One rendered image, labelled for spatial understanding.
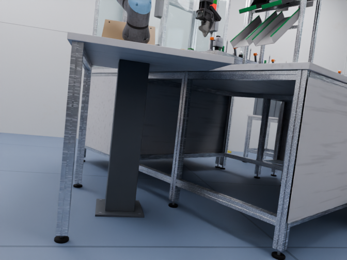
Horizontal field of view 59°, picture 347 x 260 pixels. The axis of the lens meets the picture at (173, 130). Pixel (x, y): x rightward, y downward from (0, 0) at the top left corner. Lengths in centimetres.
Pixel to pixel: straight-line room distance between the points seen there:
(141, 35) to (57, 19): 312
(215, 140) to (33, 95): 263
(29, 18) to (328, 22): 463
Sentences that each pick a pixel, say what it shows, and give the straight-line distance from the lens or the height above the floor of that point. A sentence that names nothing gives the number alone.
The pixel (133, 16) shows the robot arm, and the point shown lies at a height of 104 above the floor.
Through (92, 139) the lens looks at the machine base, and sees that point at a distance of 281.
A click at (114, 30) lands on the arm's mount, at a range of 180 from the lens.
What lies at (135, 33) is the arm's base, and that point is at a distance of 169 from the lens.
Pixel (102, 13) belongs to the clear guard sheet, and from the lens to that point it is 298.
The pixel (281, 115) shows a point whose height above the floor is 64.
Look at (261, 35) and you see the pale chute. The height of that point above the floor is 105.
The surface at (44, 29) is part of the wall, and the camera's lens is 473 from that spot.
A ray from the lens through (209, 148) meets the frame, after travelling 322.
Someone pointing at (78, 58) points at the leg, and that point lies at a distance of 131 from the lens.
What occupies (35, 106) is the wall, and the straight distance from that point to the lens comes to 467.
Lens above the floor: 62
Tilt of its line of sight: 4 degrees down
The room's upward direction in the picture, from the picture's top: 6 degrees clockwise
